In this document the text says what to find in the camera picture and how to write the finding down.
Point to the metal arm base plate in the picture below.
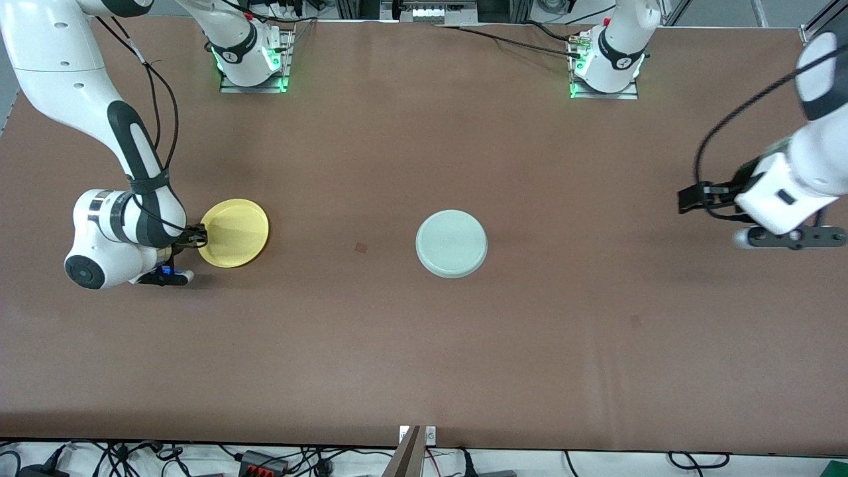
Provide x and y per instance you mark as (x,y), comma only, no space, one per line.
(252,89)
(603,96)

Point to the black upright plug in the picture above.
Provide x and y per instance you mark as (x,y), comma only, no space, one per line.
(467,464)

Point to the metal bracket with white connectors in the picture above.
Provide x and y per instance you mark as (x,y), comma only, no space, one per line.
(429,12)

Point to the white mounting bracket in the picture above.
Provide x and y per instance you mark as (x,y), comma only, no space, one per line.
(430,434)

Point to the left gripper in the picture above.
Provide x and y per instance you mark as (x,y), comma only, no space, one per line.
(735,185)

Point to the aluminium profile post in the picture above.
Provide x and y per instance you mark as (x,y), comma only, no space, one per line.
(351,8)
(522,8)

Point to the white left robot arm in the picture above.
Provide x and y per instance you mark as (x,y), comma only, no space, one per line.
(623,46)

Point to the brown wooden beam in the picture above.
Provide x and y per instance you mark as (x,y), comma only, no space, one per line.
(405,457)

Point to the perforated metal table rail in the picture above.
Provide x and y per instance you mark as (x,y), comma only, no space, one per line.
(6,116)

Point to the aluminium corner bracket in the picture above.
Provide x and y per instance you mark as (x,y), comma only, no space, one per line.
(811,33)

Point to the black orange power adapter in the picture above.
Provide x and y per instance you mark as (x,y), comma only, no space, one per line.
(264,462)

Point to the yellow plate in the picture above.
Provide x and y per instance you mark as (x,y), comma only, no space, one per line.
(235,233)

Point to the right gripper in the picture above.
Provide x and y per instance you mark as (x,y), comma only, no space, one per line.
(187,239)

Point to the pale green plate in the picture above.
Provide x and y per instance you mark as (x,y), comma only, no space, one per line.
(451,244)

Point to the green object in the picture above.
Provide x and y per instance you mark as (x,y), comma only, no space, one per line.
(836,470)

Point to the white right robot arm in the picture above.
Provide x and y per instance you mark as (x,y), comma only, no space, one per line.
(53,66)

